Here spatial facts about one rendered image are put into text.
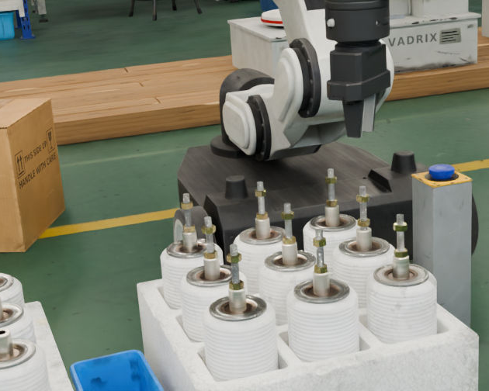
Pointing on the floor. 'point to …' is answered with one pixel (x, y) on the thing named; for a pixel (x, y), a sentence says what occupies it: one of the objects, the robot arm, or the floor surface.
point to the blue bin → (115, 373)
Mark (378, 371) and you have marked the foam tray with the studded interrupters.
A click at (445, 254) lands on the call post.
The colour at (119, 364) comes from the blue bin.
